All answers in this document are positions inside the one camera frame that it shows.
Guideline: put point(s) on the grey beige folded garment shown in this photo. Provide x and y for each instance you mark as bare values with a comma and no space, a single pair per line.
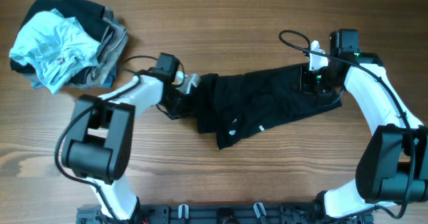
111,49

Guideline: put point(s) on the light blue garment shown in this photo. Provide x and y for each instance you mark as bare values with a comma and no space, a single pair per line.
57,47

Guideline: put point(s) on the blue folded garment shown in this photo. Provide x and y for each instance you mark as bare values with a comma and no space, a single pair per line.
67,51

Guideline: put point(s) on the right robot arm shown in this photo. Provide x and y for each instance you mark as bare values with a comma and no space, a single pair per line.
393,168

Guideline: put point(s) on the black t-shirt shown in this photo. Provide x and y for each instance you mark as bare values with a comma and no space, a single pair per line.
237,107

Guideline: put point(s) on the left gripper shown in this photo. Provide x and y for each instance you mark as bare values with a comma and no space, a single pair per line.
190,111

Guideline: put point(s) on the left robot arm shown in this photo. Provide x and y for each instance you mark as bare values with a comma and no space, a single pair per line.
94,149

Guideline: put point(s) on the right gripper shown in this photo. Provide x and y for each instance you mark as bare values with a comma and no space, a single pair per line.
304,85

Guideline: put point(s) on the black folded garment in pile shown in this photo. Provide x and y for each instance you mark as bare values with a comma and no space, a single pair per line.
82,9

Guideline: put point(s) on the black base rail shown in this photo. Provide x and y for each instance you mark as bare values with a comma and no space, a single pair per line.
287,213

